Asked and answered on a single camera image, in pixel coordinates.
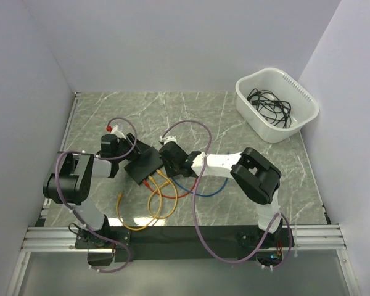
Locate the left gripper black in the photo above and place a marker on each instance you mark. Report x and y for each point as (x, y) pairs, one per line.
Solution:
(139, 148)

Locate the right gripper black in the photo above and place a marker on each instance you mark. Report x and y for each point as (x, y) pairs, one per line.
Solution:
(171, 173)

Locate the black network switch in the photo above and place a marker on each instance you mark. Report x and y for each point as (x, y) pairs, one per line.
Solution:
(144, 166)

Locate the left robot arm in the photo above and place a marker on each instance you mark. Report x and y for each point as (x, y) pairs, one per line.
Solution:
(69, 179)

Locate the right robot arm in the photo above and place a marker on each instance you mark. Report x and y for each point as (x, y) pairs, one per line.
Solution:
(258, 178)

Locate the white plastic basin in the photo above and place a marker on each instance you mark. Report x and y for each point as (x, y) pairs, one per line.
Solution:
(274, 104)

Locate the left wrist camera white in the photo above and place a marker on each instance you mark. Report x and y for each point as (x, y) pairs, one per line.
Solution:
(116, 130)

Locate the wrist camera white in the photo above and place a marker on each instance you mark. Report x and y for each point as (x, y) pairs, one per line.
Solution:
(116, 130)
(166, 139)

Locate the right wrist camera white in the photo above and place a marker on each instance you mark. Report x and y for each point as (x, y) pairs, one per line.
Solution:
(166, 139)

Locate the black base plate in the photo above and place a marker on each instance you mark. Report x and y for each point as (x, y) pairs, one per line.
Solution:
(182, 242)

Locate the aluminium rail frame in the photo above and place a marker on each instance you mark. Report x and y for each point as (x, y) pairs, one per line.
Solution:
(39, 239)

